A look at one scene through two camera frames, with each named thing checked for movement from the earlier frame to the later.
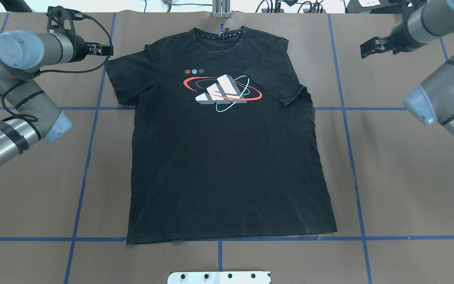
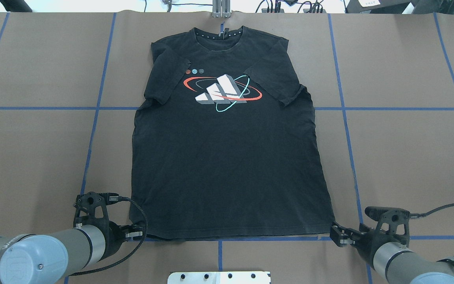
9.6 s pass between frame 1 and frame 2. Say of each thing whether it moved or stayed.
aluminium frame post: stayed
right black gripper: moved
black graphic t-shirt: stayed
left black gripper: moved
